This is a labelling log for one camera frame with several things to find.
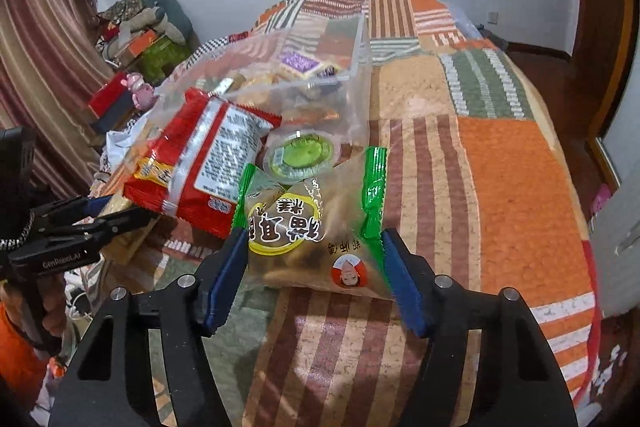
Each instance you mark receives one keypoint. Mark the red box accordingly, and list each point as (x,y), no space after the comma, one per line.
(107,99)

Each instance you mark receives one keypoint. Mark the red snack packet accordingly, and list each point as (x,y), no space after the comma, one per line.
(200,147)

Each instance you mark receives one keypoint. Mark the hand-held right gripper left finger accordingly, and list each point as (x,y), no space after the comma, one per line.
(226,279)

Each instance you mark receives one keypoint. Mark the person's left hand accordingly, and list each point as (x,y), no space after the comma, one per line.
(54,304)

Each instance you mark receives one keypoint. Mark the purple snack packet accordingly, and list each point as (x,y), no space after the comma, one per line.
(298,63)

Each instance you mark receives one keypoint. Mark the pink plush toy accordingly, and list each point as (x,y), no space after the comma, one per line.
(140,89)

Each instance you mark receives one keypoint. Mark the patchwork quilt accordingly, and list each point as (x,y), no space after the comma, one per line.
(500,182)

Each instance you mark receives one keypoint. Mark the yellow snack packet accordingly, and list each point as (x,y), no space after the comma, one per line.
(257,87)

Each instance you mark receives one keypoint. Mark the striped brown curtain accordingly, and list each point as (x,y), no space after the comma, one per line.
(40,32)

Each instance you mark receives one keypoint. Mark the white plastic bag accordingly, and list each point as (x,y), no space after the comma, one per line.
(117,142)

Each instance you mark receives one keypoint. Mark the clear green-edged snack packet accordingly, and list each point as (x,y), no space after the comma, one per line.
(325,232)

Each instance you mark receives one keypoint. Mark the white wall socket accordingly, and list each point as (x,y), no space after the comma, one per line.
(493,17)

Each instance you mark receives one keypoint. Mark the wooden door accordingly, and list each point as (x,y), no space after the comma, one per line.
(597,57)

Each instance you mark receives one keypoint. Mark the person's left forearm orange sleeve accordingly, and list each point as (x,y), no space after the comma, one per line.
(17,352)

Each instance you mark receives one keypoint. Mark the pile of clothes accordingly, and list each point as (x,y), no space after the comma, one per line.
(165,14)

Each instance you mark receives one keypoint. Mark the tan cracker packet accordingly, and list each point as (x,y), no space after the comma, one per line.
(125,247)

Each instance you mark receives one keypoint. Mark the green jelly cup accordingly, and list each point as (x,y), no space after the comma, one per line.
(300,152)

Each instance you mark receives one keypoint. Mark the white cabinet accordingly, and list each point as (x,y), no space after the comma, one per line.
(620,257)

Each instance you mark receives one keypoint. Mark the clear plastic bag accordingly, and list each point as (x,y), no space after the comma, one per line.
(350,107)

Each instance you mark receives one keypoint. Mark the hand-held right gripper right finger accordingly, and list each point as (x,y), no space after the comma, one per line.
(404,287)

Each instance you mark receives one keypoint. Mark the orange box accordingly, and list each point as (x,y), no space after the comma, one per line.
(145,44)

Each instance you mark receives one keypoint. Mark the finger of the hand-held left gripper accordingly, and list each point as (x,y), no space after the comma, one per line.
(122,223)
(97,206)

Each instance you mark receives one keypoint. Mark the pink paper card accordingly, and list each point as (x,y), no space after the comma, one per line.
(600,203)

